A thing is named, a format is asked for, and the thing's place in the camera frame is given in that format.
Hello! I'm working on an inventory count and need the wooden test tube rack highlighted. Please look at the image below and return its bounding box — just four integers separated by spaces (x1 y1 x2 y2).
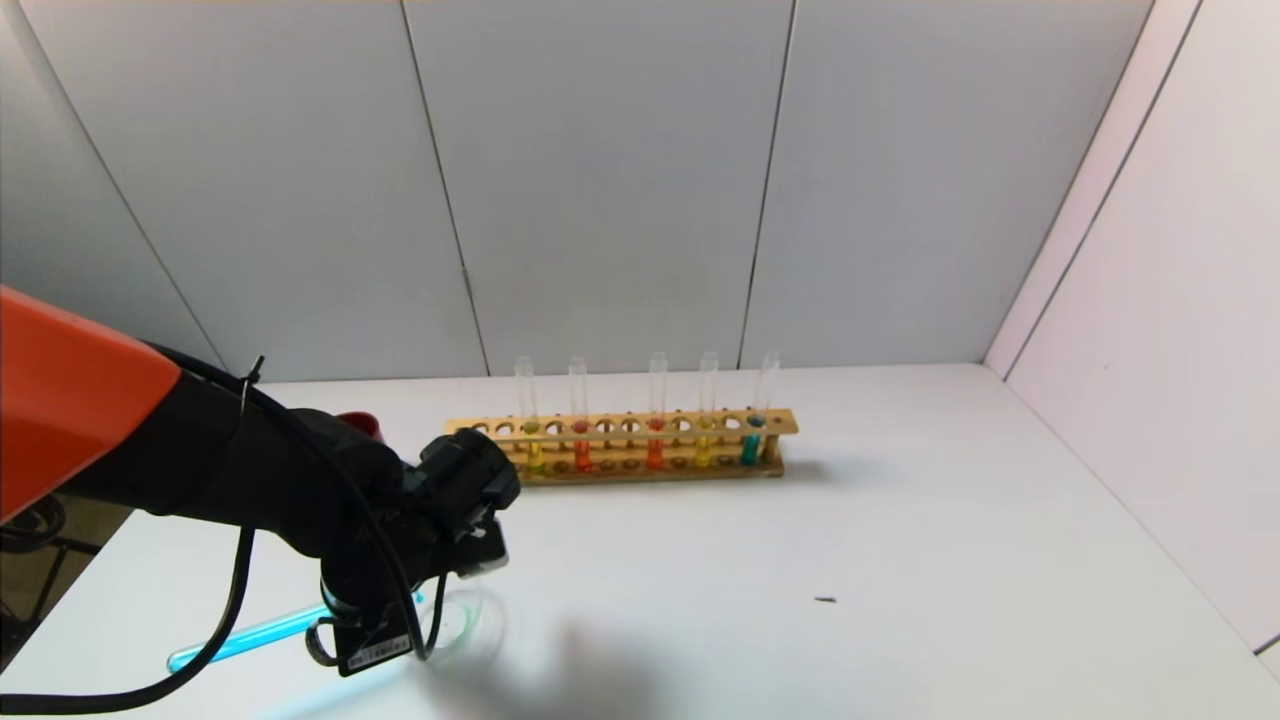
443 408 799 490

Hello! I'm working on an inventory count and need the glass test tube yellow pigment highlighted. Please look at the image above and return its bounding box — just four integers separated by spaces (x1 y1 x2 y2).
693 351 719 470
514 356 549 477

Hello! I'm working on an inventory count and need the black metal stand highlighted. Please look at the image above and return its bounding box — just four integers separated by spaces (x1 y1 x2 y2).
0 495 103 661

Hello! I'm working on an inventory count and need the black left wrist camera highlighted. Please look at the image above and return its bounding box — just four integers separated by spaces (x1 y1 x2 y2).
418 428 523 583

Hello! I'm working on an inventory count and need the clear glass dish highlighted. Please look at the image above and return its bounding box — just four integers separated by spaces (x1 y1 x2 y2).
418 582 493 669

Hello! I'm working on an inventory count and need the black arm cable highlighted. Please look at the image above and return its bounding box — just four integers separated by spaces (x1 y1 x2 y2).
0 345 451 716

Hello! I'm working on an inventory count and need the glass test tube teal pigment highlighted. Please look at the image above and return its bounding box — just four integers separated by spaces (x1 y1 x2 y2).
738 350 781 468

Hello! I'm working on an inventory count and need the glass test tube blue pigment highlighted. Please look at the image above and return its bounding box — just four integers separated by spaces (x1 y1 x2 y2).
166 592 426 674

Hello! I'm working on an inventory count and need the glass test tube orange pigment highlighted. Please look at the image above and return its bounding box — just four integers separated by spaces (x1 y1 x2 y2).
645 350 669 472
568 356 594 474

